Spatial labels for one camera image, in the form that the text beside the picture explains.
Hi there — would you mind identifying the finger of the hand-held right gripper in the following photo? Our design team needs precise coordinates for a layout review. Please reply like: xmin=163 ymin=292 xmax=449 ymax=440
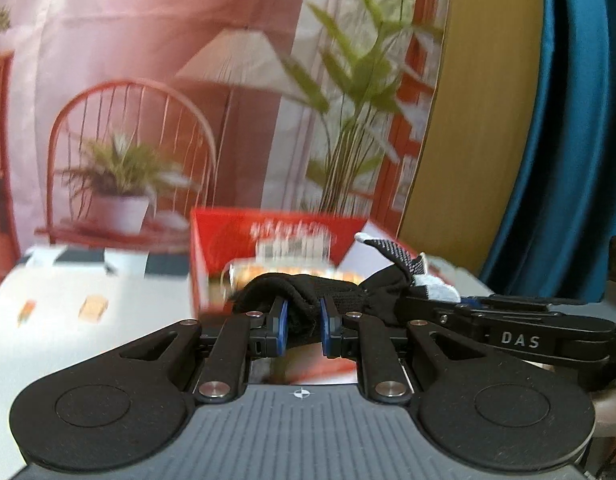
xmin=401 ymin=294 xmax=489 ymax=330

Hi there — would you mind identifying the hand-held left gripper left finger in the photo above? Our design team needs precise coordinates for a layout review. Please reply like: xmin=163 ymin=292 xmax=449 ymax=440
xmin=118 ymin=296 xmax=289 ymax=404

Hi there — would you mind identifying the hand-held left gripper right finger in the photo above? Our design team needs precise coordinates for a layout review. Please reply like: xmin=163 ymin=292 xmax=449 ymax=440
xmin=319 ymin=295 xmax=495 ymax=405

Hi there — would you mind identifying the black knit glove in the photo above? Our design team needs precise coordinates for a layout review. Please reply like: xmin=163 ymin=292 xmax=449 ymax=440
xmin=228 ymin=232 xmax=459 ymax=347

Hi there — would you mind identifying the red strawberry print cardboard box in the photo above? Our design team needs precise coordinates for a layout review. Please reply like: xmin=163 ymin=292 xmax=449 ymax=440
xmin=189 ymin=207 xmax=406 ymax=386

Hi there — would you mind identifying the person's right hand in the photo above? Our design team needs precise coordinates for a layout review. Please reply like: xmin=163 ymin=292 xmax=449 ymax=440
xmin=589 ymin=364 xmax=616 ymax=437

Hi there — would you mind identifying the white cartoon print tablecloth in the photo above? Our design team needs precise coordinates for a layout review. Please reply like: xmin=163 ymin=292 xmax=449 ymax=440
xmin=0 ymin=245 xmax=489 ymax=386

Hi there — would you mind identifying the blue curtain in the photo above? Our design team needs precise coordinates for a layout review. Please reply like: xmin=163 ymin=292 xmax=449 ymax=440
xmin=480 ymin=0 xmax=616 ymax=303

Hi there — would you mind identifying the printed room scene backdrop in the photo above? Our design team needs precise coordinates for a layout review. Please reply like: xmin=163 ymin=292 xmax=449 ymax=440
xmin=0 ymin=0 xmax=451 ymax=286

